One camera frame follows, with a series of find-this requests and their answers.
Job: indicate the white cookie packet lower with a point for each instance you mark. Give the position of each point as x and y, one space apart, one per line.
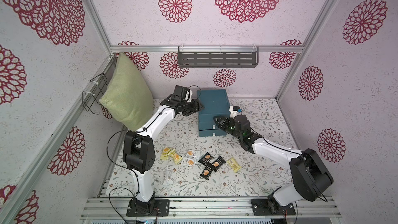
188 162

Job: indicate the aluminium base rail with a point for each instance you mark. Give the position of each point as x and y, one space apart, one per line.
210 207

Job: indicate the white cookie packet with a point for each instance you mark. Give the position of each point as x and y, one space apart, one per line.
194 154
188 162

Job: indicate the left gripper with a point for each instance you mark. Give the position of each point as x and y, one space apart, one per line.
196 107

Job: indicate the black wire rack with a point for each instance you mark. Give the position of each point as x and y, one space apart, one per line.
97 87

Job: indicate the yellow cookie packet right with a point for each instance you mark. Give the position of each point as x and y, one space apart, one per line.
235 166

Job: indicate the grey wall shelf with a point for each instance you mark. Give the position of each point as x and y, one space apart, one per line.
220 59

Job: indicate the yellow cookie packet left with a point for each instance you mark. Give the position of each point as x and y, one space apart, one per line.
165 153

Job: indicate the yellow cookie packet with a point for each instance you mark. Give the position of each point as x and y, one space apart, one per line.
165 153
235 166
176 157

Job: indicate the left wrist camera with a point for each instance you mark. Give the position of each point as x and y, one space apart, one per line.
182 94

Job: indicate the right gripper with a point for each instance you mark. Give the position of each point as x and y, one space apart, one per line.
226 124

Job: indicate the green pillow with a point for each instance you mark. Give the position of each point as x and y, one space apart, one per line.
128 98

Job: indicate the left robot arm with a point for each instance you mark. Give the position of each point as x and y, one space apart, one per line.
139 153

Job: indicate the black cookie packet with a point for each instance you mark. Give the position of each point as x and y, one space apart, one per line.
206 173
215 165
205 160

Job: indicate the teal drawer cabinet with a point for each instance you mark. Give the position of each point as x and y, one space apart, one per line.
216 103

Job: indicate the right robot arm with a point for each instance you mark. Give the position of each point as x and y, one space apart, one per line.
309 176

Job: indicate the white cookie packet upper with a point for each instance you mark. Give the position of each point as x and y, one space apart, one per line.
194 154

